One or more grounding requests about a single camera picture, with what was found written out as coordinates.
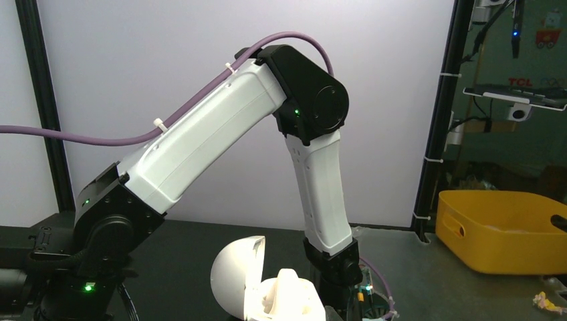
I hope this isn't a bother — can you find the white earbud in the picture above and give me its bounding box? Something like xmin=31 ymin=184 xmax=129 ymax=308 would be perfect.
xmin=265 ymin=268 xmax=303 ymax=317

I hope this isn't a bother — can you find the yellow plastic bin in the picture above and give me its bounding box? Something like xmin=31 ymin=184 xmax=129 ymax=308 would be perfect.
xmin=435 ymin=190 xmax=566 ymax=276

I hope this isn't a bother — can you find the small pale debris item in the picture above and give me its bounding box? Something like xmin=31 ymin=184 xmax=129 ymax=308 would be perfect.
xmin=532 ymin=292 xmax=566 ymax=315

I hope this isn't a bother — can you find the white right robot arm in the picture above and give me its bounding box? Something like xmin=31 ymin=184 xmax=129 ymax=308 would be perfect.
xmin=1 ymin=45 xmax=362 ymax=320

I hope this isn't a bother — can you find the white earbud charging case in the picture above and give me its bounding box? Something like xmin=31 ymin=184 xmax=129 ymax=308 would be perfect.
xmin=210 ymin=235 xmax=327 ymax=321

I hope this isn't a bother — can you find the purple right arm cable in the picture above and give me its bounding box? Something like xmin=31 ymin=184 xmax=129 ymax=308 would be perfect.
xmin=0 ymin=31 xmax=335 ymax=148

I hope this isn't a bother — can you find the black enclosure frame post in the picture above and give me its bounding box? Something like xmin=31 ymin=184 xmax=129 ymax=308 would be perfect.
xmin=411 ymin=0 xmax=475 ymax=239

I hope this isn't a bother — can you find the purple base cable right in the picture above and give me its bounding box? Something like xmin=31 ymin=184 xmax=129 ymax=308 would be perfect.
xmin=358 ymin=257 xmax=397 ymax=321

